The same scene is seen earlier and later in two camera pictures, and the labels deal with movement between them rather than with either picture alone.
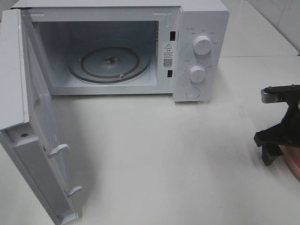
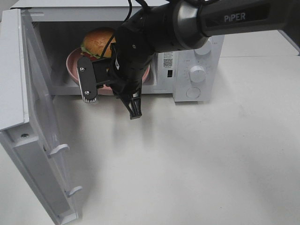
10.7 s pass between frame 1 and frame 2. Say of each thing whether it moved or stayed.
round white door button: stayed
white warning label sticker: stayed
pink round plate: moved
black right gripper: moved
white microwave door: stayed
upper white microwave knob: stayed
